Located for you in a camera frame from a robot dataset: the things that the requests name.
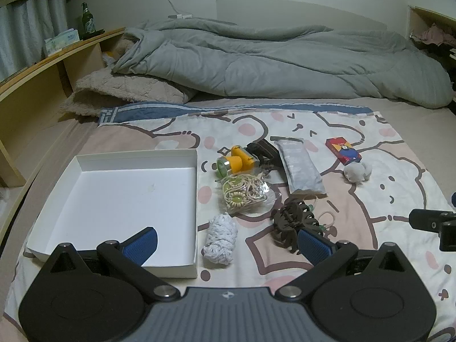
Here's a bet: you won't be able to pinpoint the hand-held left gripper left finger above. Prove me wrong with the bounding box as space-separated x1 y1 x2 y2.
44 227 180 302

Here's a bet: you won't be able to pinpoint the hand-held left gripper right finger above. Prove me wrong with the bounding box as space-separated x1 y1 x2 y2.
276 229 410 302

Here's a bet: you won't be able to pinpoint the brown hair claw clip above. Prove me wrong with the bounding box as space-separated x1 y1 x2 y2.
271 197 325 255

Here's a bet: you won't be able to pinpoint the beige hair tie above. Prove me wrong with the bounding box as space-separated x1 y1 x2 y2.
315 210 337 229

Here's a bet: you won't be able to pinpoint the green plastic clip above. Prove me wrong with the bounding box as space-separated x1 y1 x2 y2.
307 201 326 232

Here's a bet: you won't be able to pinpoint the white cardboard box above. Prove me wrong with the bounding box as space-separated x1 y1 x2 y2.
26 148 199 278

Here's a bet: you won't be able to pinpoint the white speckled cloth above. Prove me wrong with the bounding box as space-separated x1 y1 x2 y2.
201 213 238 268

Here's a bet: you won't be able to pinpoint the grey foil packet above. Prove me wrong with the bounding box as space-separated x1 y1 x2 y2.
270 136 326 197

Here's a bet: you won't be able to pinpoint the white fluffy scrunchie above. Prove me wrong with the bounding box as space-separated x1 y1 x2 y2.
343 160 372 185

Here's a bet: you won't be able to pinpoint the clear bag of beige cord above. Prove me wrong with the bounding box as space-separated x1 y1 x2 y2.
219 172 276 217

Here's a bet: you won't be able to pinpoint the red card box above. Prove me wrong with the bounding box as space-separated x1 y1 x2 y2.
325 137 363 166

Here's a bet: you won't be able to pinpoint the yellow headlamp with black strap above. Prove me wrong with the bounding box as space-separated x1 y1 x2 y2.
215 140 284 181

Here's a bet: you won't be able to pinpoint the cartoon printed blanket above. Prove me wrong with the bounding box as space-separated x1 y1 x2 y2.
7 101 456 342

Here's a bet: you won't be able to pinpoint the pink clothes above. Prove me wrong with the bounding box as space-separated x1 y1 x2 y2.
410 23 456 48

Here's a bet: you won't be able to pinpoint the wooden bedside shelf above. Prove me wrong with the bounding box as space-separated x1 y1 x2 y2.
0 27 127 189

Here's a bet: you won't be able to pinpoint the grey duvet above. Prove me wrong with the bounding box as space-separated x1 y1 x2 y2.
111 18 455 109

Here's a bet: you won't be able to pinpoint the dark flat tray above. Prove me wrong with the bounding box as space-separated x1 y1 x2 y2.
0 66 30 83

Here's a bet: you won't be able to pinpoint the tissue pack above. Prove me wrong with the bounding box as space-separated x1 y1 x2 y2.
43 28 80 58

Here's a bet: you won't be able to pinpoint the green glass bottle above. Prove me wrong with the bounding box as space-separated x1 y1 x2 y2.
79 2 97 40

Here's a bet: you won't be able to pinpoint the grey curtain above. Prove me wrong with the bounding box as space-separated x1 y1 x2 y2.
0 0 70 81

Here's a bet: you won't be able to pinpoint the wooden wall shelf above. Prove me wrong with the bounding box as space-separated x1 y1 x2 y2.
408 5 456 45

